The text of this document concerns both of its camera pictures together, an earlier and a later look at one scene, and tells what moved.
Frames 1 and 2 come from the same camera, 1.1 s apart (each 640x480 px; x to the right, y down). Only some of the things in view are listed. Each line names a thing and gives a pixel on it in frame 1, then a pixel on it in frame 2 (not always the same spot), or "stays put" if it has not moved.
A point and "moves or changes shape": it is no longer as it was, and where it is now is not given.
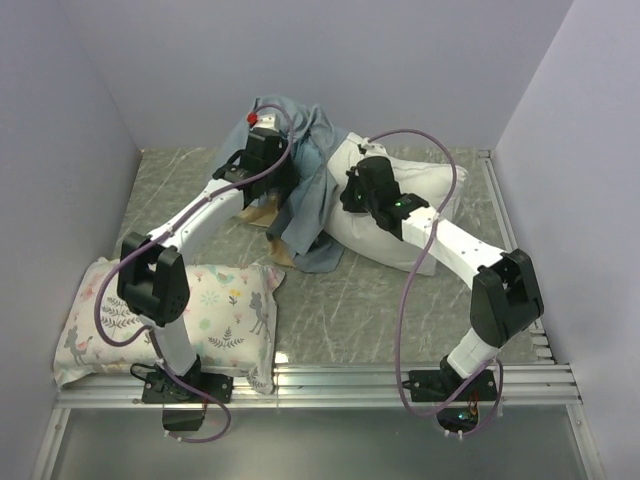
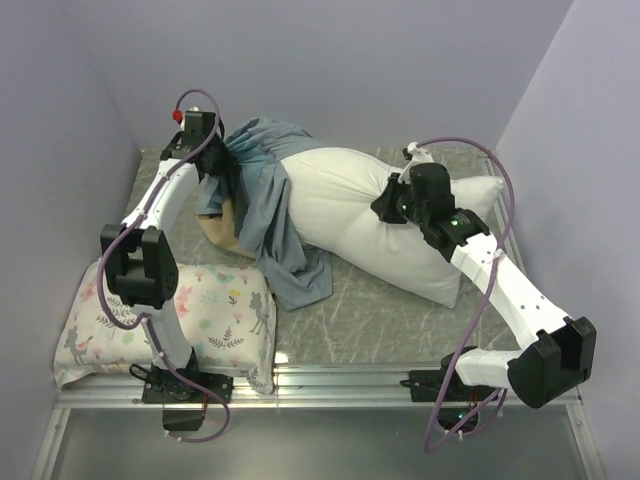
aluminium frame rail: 517,385 stays put
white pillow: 356,236 moves or changes shape
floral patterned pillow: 231,316 stays put
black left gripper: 286,175 -> 224,161
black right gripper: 350,204 -> 387,204
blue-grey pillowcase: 302,216 -> 257,193
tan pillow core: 265,214 -> 220,229
